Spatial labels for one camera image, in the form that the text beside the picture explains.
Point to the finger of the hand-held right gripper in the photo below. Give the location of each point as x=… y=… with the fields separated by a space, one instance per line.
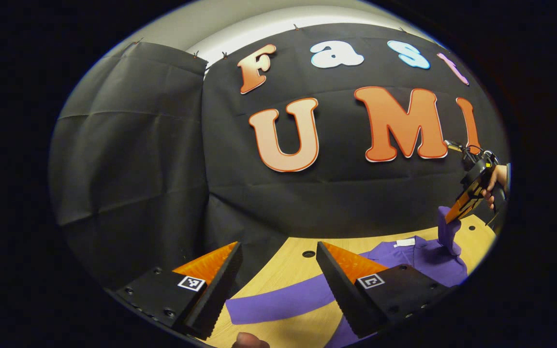
x=464 y=203

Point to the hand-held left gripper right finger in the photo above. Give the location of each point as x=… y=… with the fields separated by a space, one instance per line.
x=339 y=295

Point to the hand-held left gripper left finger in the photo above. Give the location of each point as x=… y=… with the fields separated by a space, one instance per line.
x=220 y=290

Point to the purple shirt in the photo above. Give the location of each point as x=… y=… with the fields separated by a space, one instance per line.
x=278 y=304

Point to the black backdrop cloth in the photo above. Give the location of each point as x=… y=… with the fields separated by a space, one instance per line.
x=307 y=203

